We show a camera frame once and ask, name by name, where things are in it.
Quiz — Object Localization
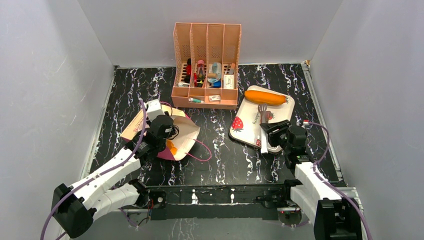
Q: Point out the fake orange bread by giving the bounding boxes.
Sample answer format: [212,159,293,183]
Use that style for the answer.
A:
[166,139,178,156]

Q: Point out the metal tongs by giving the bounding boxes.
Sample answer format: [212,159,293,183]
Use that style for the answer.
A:
[256,103,270,155]

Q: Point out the paper cake bag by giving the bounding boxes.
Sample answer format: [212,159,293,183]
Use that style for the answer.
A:
[120,99,200,161]

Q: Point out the smooth orange bread loaf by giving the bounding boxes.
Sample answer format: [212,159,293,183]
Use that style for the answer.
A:
[244,90,287,106]

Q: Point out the orange plastic file organizer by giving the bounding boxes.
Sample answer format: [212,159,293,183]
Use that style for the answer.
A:
[171,22,242,110]

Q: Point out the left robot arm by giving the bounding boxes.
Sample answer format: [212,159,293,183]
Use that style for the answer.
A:
[49,114,175,239]

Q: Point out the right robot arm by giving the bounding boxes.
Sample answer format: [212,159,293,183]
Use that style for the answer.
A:
[255,120,364,240]

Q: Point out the green marker pen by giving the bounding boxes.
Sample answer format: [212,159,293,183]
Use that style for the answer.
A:
[188,97,204,104]

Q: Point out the small white card box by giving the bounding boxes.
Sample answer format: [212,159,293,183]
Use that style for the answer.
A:
[208,95,221,102]

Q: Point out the white label box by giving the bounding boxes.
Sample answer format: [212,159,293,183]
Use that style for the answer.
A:
[223,74,235,89]

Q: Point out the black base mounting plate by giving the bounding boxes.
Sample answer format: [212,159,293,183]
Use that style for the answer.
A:
[116,184,303,222]

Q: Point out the pink capped tube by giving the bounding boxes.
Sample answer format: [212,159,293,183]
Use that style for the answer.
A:
[195,60,206,88]

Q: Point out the blue tape dispenser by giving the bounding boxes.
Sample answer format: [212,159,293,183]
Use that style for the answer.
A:
[207,62,222,88]

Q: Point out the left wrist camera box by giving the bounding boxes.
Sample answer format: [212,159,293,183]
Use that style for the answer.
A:
[146,99,165,121]

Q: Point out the aluminium frame rail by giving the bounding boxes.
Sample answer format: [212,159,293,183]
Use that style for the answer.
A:
[59,187,372,240]

